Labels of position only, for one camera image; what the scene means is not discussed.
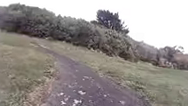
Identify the row of trees and bushes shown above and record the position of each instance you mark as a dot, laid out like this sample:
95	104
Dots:
81	31

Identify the dark asphalt path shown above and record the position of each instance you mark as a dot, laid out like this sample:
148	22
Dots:
85	88

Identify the grass beside path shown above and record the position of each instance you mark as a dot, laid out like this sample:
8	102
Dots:
165	84
10	67

